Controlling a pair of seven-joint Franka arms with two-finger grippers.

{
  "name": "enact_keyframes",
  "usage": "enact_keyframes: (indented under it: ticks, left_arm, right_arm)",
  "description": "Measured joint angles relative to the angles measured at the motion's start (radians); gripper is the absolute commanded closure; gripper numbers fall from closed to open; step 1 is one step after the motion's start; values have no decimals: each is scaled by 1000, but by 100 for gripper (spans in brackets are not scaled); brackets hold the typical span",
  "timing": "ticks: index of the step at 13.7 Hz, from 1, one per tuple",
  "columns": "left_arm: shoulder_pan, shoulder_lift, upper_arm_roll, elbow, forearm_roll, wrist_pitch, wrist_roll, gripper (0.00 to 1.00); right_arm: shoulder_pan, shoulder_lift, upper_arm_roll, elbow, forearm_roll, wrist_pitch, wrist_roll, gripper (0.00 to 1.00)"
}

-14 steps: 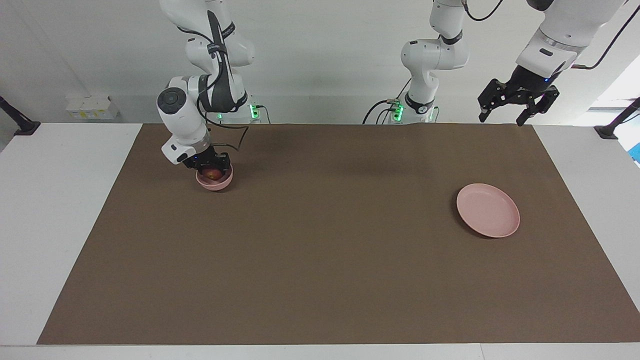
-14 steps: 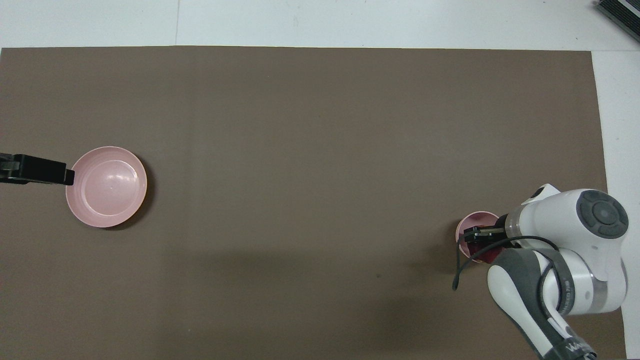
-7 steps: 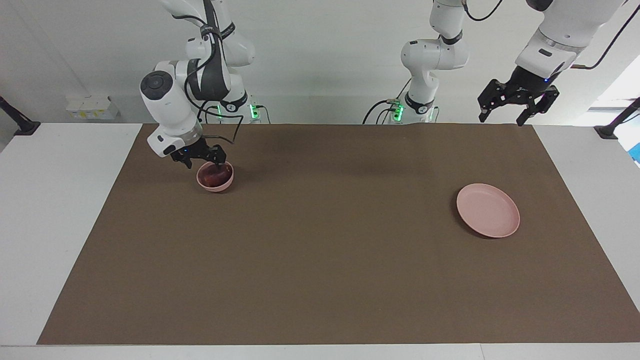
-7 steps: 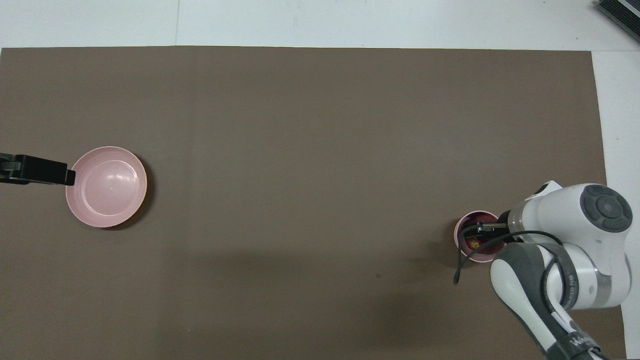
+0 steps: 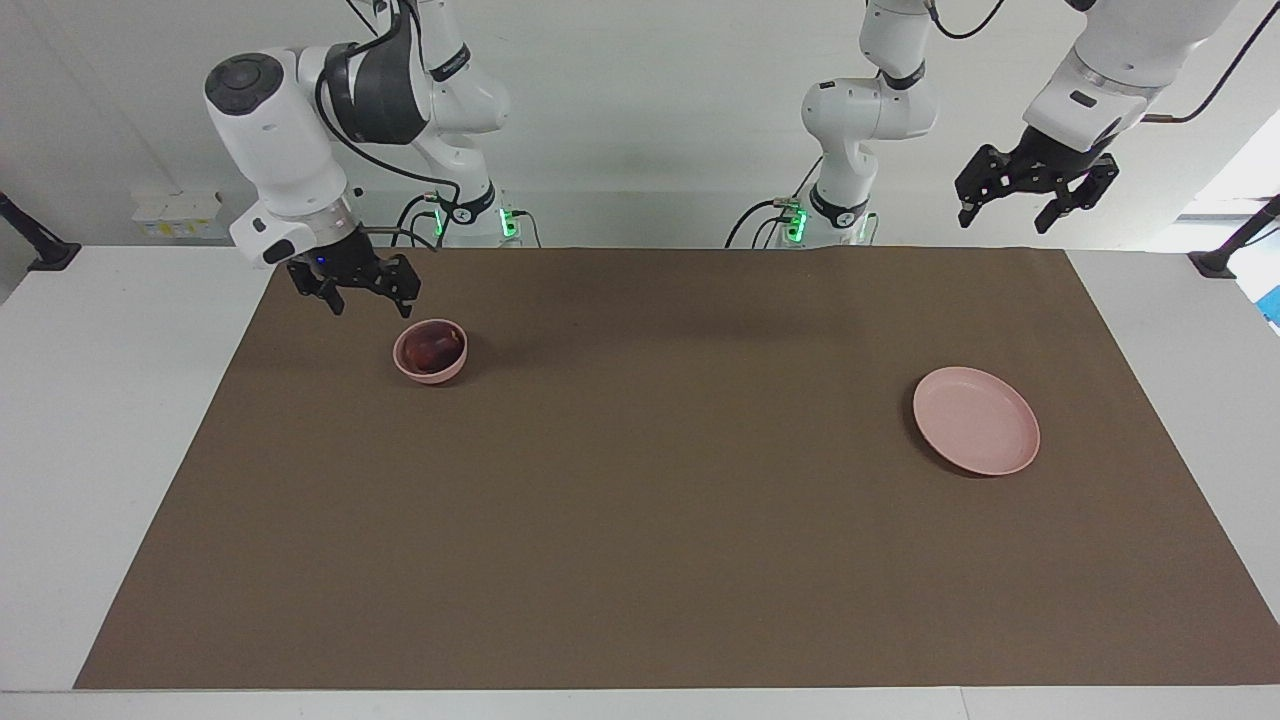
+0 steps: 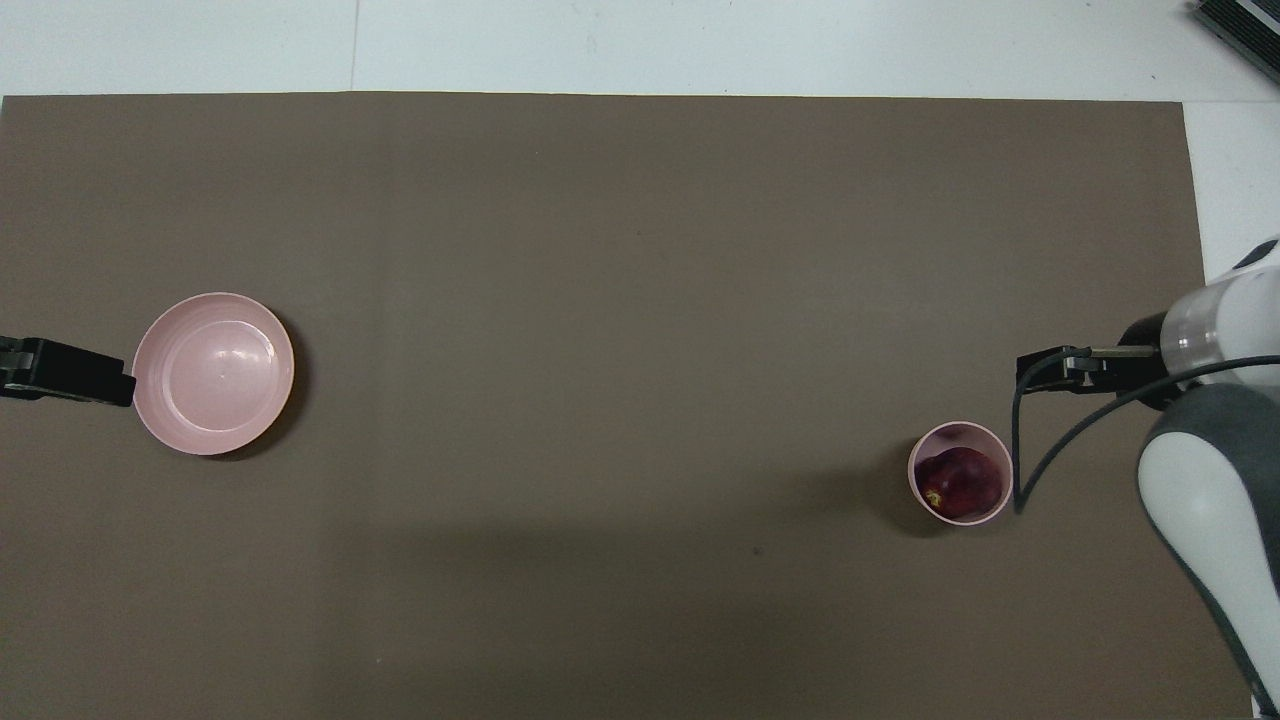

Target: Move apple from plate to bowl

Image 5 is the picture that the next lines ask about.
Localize white wall socket boxes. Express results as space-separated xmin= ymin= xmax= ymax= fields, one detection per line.
xmin=130 ymin=190 xmax=246 ymax=241

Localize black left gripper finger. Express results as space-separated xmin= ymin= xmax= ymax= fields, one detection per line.
xmin=955 ymin=145 xmax=1006 ymax=229
xmin=1035 ymin=158 xmax=1119 ymax=234

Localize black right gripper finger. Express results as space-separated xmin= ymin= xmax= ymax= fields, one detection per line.
xmin=385 ymin=255 xmax=421 ymax=319
xmin=288 ymin=265 xmax=346 ymax=317

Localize black clamp stand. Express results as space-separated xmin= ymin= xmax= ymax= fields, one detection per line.
xmin=1188 ymin=195 xmax=1280 ymax=281
xmin=0 ymin=190 xmax=83 ymax=273

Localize dark red apple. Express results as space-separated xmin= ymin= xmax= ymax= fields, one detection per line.
xmin=403 ymin=322 xmax=463 ymax=375

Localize pink plate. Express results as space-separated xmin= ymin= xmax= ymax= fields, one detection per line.
xmin=912 ymin=366 xmax=1041 ymax=477

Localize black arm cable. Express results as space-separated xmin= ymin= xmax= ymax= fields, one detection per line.
xmin=922 ymin=0 xmax=1271 ymax=125
xmin=315 ymin=0 xmax=463 ymax=251

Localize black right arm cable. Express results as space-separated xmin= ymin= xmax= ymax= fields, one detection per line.
xmin=315 ymin=0 xmax=463 ymax=251

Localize brown table mat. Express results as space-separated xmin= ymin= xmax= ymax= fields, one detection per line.
xmin=73 ymin=247 xmax=1280 ymax=691

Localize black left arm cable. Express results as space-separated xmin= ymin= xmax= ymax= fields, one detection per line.
xmin=922 ymin=0 xmax=1271 ymax=125

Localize pink bowl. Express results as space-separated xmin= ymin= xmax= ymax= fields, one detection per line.
xmin=392 ymin=318 xmax=469 ymax=386

